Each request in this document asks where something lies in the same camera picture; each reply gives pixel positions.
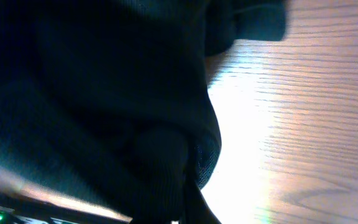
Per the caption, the black polo shirt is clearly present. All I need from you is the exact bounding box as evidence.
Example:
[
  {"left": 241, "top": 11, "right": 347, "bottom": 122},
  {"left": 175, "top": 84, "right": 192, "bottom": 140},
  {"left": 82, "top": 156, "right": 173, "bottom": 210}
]
[{"left": 0, "top": 0, "right": 287, "bottom": 223}]

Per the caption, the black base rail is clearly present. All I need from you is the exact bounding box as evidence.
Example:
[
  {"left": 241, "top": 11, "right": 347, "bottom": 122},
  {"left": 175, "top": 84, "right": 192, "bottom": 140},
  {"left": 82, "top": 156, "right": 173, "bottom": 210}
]
[{"left": 0, "top": 192, "right": 132, "bottom": 224}]

